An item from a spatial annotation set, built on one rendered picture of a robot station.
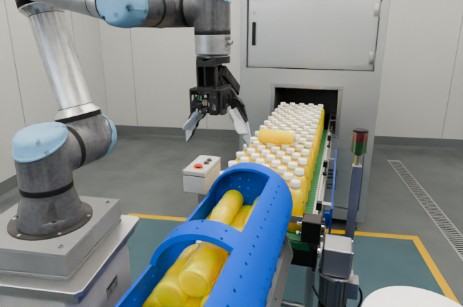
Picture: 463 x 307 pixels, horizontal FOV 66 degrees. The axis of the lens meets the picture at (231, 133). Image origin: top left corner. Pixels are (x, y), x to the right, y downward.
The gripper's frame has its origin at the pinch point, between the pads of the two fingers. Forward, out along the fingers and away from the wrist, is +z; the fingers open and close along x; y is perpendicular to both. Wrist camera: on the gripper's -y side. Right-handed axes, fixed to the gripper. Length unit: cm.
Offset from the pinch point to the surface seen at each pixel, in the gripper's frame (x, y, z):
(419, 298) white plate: 48, -9, 38
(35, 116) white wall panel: -314, -240, 69
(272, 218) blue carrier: 10.7, -11.9, 24.0
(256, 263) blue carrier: 11.3, 7.8, 24.3
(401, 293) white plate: 44, -9, 38
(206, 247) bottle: -0.3, 8.7, 22.0
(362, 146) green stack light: 35, -78, 22
